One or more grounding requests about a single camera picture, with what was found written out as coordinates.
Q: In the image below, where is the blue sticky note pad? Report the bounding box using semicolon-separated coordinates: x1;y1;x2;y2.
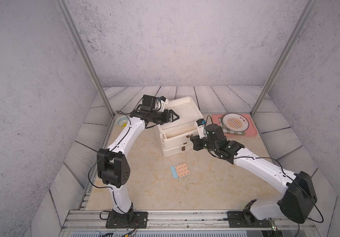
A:
171;166;178;179

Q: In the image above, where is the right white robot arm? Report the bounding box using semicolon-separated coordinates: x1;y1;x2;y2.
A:
190;119;318;227

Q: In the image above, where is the orange patterned sticky pad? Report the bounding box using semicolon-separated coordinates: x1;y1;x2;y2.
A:
175;163;191;178

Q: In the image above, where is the white top drawer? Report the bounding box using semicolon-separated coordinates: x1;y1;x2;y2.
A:
157;125;197;141

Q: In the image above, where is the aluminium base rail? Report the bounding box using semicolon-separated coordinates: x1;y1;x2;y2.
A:
60;210;319;237

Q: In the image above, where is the left aluminium frame post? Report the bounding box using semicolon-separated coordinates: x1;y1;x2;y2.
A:
55;0;115;117

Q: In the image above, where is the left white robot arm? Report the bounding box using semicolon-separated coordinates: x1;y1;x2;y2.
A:
96;95;179;215

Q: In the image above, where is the orange patterned plate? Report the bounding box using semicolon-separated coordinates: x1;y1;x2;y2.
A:
222;113;249;132

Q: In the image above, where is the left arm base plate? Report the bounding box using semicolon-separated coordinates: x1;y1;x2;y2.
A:
106;210;148;229

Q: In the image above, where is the white three-drawer cabinet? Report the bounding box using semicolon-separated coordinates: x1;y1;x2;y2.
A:
155;96;203;150

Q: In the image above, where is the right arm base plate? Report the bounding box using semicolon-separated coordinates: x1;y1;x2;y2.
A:
227;211;272;228

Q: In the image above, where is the aluminium frame post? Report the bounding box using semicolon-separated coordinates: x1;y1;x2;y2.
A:
250;0;318;118
55;0;115;117

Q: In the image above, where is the pink tray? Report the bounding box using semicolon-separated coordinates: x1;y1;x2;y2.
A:
212;113;258;136

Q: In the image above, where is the green checkered cloth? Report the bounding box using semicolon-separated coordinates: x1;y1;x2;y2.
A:
219;118;245;135

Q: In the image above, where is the right aluminium frame post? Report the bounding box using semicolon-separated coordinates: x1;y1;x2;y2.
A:
250;0;318;118

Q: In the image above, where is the yellow blue patterned bowl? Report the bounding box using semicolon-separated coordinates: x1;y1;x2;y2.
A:
115;115;130;127

